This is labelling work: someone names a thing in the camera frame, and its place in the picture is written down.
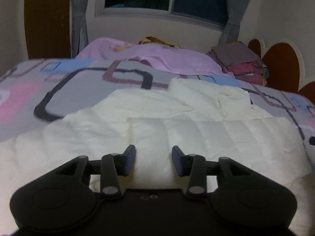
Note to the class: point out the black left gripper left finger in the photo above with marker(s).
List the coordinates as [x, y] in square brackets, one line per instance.
[115, 165]

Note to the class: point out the grey curtain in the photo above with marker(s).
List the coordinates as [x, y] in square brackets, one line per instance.
[235, 13]
[78, 33]

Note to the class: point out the patterned grey pink bedsheet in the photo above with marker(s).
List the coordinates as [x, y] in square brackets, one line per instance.
[37, 92]

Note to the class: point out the brown wooden door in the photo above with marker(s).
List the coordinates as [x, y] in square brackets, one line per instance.
[47, 28]

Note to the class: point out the left grey curtain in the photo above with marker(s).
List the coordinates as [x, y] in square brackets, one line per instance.
[78, 33]

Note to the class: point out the red heart-shaped headboard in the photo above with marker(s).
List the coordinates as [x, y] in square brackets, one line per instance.
[286, 67]

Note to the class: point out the right grey curtain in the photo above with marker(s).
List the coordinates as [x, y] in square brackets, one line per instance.
[235, 13]

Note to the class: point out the yellow cloth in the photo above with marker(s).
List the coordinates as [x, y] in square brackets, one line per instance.
[151, 39]

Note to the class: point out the pink blanket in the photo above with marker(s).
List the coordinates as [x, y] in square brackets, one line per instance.
[160, 57]

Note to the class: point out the stack of folded clothes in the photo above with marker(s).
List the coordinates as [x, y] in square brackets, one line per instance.
[242, 62]

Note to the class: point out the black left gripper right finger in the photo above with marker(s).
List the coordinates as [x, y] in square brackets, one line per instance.
[192, 166]

